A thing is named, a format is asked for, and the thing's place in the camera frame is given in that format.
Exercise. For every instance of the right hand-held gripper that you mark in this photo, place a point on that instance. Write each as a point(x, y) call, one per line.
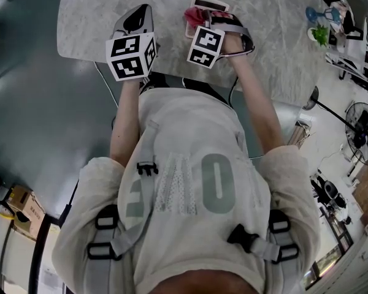
point(204, 44)

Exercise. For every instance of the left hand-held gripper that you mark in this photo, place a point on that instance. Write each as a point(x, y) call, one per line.
point(125, 54)

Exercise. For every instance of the pink cloth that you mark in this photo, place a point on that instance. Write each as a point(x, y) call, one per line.
point(194, 17)

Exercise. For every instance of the pink calculator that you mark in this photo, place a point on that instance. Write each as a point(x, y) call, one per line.
point(210, 4)

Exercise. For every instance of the person's right forearm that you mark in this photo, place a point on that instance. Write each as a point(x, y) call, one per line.
point(260, 103)

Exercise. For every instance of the person's right hand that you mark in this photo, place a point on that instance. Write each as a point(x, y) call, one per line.
point(233, 46)

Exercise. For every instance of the person's legs in black trousers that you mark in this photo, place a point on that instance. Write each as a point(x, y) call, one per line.
point(196, 86)

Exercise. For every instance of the blue plastic toy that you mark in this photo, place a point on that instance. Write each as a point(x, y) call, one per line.
point(312, 12)

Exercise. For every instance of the small green potted plant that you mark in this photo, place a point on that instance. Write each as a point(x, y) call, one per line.
point(320, 35)

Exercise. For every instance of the tan wooden slat bundle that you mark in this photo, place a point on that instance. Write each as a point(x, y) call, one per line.
point(299, 133)

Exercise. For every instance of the black floor fan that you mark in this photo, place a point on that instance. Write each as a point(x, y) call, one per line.
point(362, 127)

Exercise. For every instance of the black office chair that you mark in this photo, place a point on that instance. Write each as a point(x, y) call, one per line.
point(328, 191)

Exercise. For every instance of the cardboard box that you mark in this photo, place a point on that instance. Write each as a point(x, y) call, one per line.
point(27, 210)

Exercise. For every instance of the person's torso in white shirt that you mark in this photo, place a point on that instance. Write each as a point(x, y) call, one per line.
point(190, 250)

